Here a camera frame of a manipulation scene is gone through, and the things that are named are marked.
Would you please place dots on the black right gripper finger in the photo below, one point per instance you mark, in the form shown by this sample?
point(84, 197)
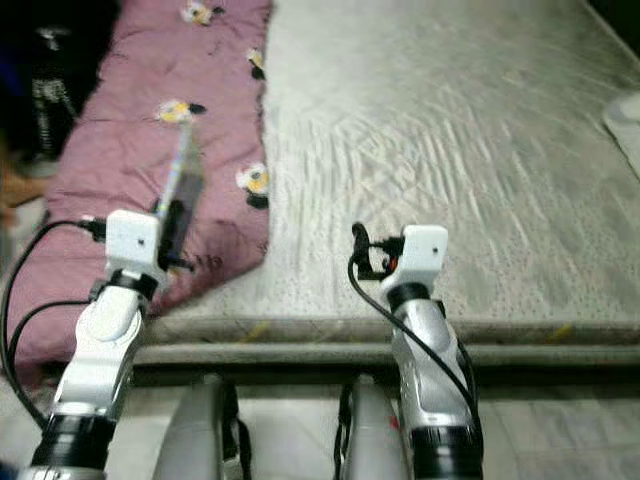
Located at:
point(359, 248)

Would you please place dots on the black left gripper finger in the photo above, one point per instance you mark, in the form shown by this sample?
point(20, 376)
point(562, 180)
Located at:
point(179, 235)

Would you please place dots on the colourful children's board book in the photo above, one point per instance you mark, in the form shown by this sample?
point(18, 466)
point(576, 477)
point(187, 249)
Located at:
point(188, 165)

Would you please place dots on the white pillow green tree print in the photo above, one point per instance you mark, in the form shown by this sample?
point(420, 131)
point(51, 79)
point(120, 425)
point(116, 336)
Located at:
point(625, 125)

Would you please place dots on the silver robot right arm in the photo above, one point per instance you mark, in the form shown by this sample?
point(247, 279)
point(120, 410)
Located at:
point(435, 390)

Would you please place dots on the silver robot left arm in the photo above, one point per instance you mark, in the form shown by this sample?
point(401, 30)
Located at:
point(95, 370)

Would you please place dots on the mauve penguin print quilt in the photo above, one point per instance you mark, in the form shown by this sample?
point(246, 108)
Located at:
point(140, 130)

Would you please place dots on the grey quilted mattress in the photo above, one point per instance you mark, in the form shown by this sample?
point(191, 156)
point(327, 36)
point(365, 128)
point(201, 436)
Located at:
point(440, 130)

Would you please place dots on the grey bed base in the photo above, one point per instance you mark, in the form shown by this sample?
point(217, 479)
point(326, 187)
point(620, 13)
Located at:
point(510, 356)

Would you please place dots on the person bare leg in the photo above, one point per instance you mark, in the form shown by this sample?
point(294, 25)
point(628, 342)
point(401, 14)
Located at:
point(20, 190)

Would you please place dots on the silver robot right leg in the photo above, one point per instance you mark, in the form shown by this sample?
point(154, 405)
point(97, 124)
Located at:
point(370, 435)

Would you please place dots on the silver robot leg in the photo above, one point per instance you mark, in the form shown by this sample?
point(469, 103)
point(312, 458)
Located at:
point(200, 430)
point(370, 435)

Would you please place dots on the black bag white print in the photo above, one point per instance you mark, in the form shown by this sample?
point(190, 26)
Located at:
point(55, 95)

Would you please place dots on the silver robot left leg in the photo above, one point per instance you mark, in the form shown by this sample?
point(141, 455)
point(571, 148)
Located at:
point(200, 430)

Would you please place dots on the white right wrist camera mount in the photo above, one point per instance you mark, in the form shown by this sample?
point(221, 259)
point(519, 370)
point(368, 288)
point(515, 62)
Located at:
point(426, 254)

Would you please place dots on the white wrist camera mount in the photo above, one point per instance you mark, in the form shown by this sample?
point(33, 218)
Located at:
point(426, 254)
point(135, 242)

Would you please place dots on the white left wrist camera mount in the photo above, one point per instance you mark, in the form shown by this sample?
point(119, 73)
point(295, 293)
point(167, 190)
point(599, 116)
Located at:
point(135, 242)

